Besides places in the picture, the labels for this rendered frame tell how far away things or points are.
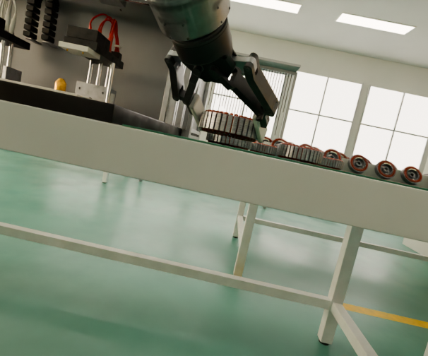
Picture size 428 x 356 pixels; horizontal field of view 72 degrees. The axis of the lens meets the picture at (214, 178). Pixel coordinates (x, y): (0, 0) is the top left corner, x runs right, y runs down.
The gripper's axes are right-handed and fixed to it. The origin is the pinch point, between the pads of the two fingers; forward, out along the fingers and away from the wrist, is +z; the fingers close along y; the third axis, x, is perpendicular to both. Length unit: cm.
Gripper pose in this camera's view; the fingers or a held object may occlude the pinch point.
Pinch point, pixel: (230, 123)
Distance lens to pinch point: 54.5
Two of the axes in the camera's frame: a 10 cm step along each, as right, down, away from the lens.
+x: 3.9, -8.5, 3.6
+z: 2.5, 4.7, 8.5
